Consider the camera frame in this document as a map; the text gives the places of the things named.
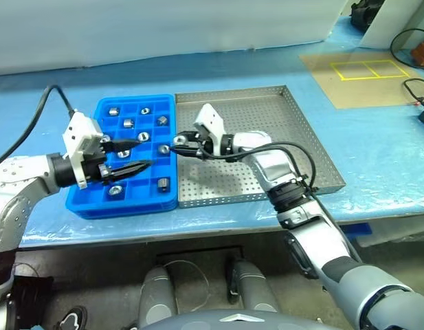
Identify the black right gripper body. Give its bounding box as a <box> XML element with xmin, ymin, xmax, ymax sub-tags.
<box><xmin>194</xmin><ymin>129</ymin><xmax>215</xmax><ymax>160</ymax></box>

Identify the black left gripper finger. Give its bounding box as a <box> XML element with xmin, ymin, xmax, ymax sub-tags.
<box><xmin>107</xmin><ymin>159</ymin><xmax>154</xmax><ymax>184</ymax></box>
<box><xmin>106</xmin><ymin>137</ymin><xmax>141</xmax><ymax>153</ymax></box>

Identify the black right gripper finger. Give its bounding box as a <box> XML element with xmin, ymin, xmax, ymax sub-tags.
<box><xmin>177</xmin><ymin>129</ymin><xmax>201</xmax><ymax>144</ymax></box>
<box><xmin>169</xmin><ymin>146</ymin><xmax>202</xmax><ymax>159</ymax></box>

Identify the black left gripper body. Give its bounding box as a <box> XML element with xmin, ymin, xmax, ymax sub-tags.
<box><xmin>82</xmin><ymin>140</ymin><xmax>112</xmax><ymax>183</ymax></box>

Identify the blue compartment tray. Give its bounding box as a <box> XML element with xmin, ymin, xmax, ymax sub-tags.
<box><xmin>65</xmin><ymin>94</ymin><xmax>180</xmax><ymax>221</ymax></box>

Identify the perforated metal tray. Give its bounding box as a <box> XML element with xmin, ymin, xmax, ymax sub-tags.
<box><xmin>175</xmin><ymin>85</ymin><xmax>346</xmax><ymax>210</ymax></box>

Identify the white backdrop sheet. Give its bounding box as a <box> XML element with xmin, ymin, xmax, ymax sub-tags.
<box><xmin>0</xmin><ymin>0</ymin><xmax>352</xmax><ymax>77</ymax></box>

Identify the grey left robot leg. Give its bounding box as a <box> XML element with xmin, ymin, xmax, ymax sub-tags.
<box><xmin>138</xmin><ymin>266</ymin><xmax>178</xmax><ymax>326</ymax></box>

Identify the grey robot leg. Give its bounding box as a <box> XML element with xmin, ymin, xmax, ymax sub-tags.
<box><xmin>226</xmin><ymin>260</ymin><xmax>280</xmax><ymax>314</ymax></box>
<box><xmin>138</xmin><ymin>266</ymin><xmax>178</xmax><ymax>326</ymax></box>

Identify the brown table mat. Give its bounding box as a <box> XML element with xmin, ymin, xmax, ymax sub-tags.
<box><xmin>299</xmin><ymin>51</ymin><xmax>424</xmax><ymax>110</ymax></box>

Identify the grey right robot leg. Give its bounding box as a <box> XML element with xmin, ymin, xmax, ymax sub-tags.
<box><xmin>226</xmin><ymin>260</ymin><xmax>280</xmax><ymax>314</ymax></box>

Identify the blue plastic crate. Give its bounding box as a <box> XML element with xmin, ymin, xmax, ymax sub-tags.
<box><xmin>342</xmin><ymin>223</ymin><xmax>373</xmax><ymax>237</ymax></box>

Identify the grey robot torso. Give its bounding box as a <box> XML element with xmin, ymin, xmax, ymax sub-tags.
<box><xmin>139</xmin><ymin>308</ymin><xmax>322</xmax><ymax>330</ymax></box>

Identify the black bag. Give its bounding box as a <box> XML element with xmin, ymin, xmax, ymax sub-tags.
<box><xmin>350</xmin><ymin>0</ymin><xmax>384</xmax><ymax>30</ymax></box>

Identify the white upright panel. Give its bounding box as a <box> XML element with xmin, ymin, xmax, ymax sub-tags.
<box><xmin>359</xmin><ymin>0</ymin><xmax>424</xmax><ymax>51</ymax></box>

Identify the brown block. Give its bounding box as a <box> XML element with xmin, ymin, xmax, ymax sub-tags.
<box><xmin>410</xmin><ymin>43</ymin><xmax>424</xmax><ymax>68</ymax></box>

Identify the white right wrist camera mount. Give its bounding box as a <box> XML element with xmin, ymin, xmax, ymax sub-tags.
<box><xmin>193</xmin><ymin>103</ymin><xmax>226</xmax><ymax>155</ymax></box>

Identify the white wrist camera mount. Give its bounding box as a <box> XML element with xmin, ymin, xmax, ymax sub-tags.
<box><xmin>193</xmin><ymin>103</ymin><xmax>226</xmax><ymax>155</ymax></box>
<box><xmin>62</xmin><ymin>111</ymin><xmax>104</xmax><ymax>189</ymax></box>

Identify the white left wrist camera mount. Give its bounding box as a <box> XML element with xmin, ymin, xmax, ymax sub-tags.
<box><xmin>62</xmin><ymin>111</ymin><xmax>104</xmax><ymax>189</ymax></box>

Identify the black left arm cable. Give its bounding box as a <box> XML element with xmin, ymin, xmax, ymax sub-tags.
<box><xmin>0</xmin><ymin>85</ymin><xmax>77</xmax><ymax>169</ymax></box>

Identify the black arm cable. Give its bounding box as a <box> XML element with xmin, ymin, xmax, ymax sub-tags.
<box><xmin>197</xmin><ymin>142</ymin><xmax>364</xmax><ymax>264</ymax></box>
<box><xmin>0</xmin><ymin>85</ymin><xmax>77</xmax><ymax>169</ymax></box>

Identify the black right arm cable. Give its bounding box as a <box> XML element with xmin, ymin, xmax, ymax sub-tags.
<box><xmin>197</xmin><ymin>142</ymin><xmax>364</xmax><ymax>264</ymax></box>

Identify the thin white floor cable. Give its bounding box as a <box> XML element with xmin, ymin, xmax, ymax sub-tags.
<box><xmin>163</xmin><ymin>260</ymin><xmax>212</xmax><ymax>310</ymax></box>

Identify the thin black cable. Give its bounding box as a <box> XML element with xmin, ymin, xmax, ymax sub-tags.
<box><xmin>403</xmin><ymin>78</ymin><xmax>424</xmax><ymax>107</ymax></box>

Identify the black looped cable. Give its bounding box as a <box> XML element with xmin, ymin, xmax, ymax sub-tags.
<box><xmin>390</xmin><ymin>28</ymin><xmax>424</xmax><ymax>72</ymax></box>

